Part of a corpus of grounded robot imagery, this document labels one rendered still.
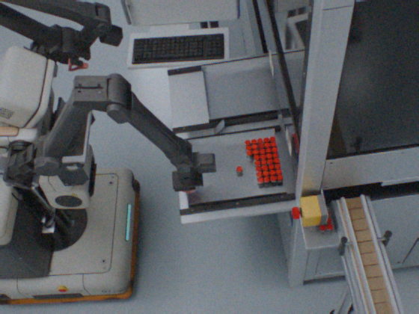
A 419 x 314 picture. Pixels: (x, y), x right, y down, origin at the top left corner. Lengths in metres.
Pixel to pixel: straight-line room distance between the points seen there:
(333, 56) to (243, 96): 0.94
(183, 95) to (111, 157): 1.07
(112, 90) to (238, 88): 0.87
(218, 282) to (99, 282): 0.58
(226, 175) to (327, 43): 0.88
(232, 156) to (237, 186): 0.12
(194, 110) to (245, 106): 0.20
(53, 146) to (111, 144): 1.59
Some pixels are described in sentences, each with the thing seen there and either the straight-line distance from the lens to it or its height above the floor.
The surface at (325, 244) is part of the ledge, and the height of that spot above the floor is 0.88.
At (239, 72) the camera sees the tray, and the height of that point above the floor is 0.88.
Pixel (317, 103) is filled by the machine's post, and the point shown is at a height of 1.50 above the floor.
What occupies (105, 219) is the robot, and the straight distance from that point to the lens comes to 2.60.
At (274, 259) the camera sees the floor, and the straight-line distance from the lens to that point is 2.72.
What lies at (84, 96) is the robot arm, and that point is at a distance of 1.33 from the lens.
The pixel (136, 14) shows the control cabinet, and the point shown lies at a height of 0.88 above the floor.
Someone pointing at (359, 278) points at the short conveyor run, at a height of 0.93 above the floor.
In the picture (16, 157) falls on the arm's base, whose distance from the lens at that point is 1.71.
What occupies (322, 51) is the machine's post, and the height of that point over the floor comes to 1.68.
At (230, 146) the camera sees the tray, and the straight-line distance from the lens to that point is 1.97.
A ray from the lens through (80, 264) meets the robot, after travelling 2.55.
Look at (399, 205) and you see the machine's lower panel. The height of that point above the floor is 0.80.
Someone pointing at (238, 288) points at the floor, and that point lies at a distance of 2.68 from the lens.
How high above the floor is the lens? 2.56
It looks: 59 degrees down
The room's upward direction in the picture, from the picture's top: 11 degrees counter-clockwise
